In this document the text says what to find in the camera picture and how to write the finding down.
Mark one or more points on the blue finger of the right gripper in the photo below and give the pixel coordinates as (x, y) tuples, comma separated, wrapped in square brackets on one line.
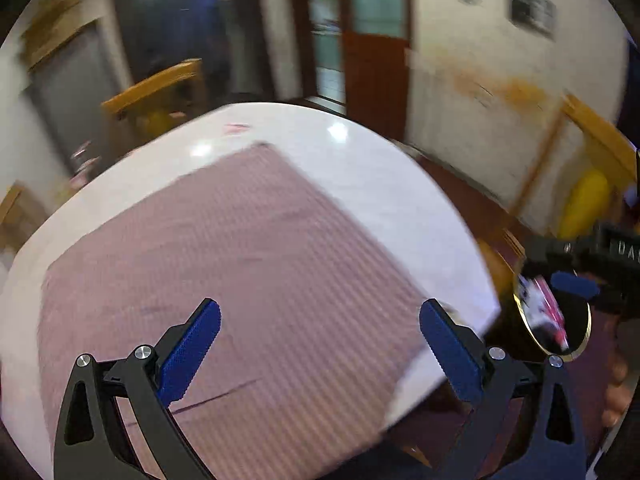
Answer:
[(575, 285)]

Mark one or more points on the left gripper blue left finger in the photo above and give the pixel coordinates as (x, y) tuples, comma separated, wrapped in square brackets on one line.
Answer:
[(91, 439)]

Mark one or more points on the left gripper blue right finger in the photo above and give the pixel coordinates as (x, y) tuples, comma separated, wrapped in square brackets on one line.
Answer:
[(547, 442)]

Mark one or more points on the pink drink bottle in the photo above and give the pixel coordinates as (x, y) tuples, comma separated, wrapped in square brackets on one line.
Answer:
[(542, 314)]

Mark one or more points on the black gold rimmed trash bin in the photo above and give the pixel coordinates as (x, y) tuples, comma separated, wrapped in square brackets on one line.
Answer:
[(577, 316)]

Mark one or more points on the red striped table cloth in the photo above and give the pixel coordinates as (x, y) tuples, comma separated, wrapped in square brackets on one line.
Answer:
[(318, 323)]

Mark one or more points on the grey refrigerator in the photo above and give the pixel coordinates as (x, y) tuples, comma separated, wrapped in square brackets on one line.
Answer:
[(67, 89)]

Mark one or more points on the wooden chair yellow cushion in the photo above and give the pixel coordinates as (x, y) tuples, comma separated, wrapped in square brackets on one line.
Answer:
[(157, 104)]

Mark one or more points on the cardboard box on fridge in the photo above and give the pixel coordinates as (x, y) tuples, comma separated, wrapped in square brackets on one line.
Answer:
[(54, 23)]

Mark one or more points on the dark sliding glass door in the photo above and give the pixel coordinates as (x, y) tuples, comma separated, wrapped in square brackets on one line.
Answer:
[(228, 36)]

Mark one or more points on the wooden chair by wall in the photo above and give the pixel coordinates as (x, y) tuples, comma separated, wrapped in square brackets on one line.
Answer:
[(21, 215)]

